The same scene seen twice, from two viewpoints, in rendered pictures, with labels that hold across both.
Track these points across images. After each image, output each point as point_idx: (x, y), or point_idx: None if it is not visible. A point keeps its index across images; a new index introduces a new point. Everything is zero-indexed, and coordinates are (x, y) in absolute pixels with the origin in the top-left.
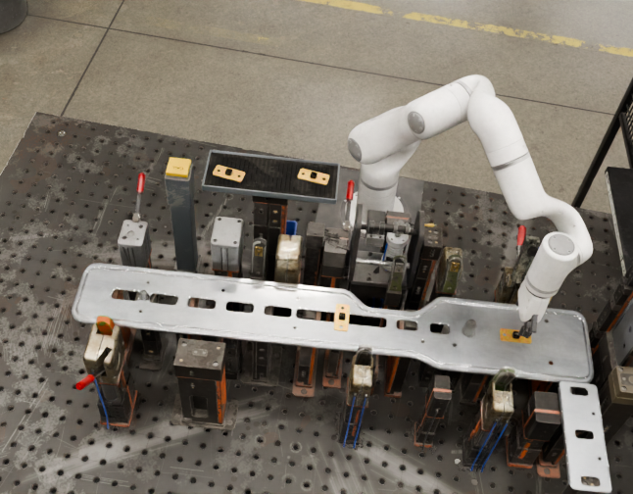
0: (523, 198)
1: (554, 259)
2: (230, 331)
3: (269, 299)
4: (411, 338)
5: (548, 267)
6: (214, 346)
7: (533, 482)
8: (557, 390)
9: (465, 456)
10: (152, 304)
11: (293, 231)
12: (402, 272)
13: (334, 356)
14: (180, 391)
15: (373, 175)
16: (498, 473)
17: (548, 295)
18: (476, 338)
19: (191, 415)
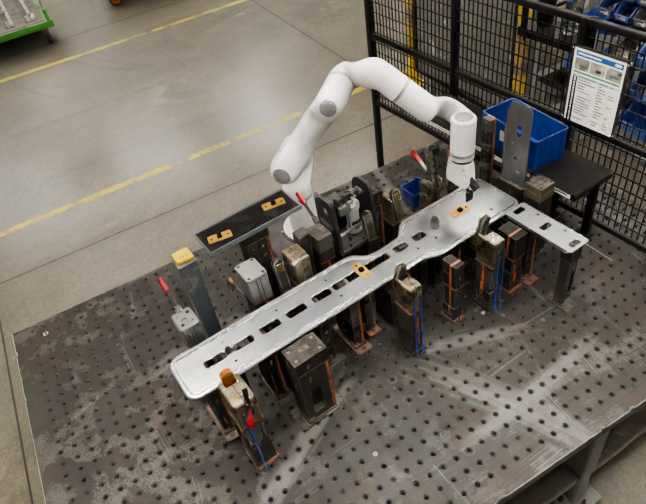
0: (426, 103)
1: (468, 125)
2: (306, 326)
3: (309, 293)
4: (410, 251)
5: (466, 134)
6: (307, 338)
7: (530, 291)
8: (497, 232)
9: (486, 304)
10: (239, 351)
11: None
12: (371, 221)
13: (367, 307)
14: (303, 392)
15: (299, 191)
16: (509, 301)
17: (472, 157)
18: (442, 226)
19: (315, 411)
